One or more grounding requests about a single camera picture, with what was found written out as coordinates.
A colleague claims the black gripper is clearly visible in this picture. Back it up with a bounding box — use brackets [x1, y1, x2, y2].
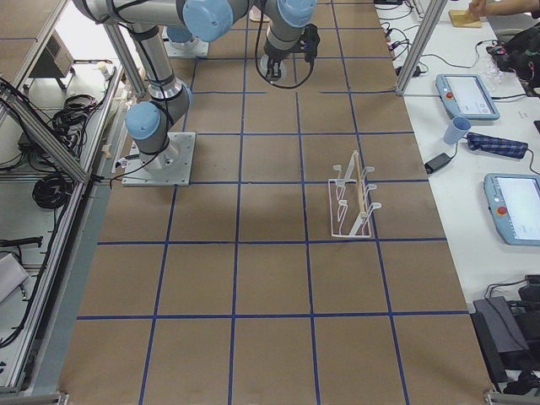
[260, 54, 287, 83]

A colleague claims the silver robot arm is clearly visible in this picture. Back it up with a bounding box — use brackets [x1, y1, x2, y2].
[75, 0, 320, 170]
[165, 26, 198, 49]

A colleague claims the pink cup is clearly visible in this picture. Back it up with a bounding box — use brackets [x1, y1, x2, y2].
[249, 7, 262, 22]

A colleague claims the blue cup on desk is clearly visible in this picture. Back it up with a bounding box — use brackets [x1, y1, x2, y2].
[443, 116, 472, 145]

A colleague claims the black power adapter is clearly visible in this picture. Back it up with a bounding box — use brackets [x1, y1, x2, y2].
[424, 153, 453, 175]

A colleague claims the far teach pendant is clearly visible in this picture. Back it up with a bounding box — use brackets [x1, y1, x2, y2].
[435, 74, 500, 121]

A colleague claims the teach pendant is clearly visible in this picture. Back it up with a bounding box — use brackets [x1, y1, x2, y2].
[483, 173, 540, 246]
[435, 74, 500, 121]

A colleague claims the blue plaid folded umbrella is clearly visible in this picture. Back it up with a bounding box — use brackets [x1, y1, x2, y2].
[466, 132, 528, 159]

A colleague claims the near teach pendant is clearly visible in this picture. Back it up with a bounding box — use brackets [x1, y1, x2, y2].
[483, 173, 540, 246]

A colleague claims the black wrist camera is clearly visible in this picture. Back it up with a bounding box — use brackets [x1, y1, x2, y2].
[300, 24, 320, 64]

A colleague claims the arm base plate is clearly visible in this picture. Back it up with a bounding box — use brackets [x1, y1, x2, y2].
[121, 132, 197, 186]
[163, 37, 209, 59]

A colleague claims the white wire cup rack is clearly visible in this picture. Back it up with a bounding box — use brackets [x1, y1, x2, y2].
[327, 150, 382, 239]

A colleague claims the aluminium frame post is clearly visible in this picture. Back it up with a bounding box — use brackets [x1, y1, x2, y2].
[396, 0, 446, 96]

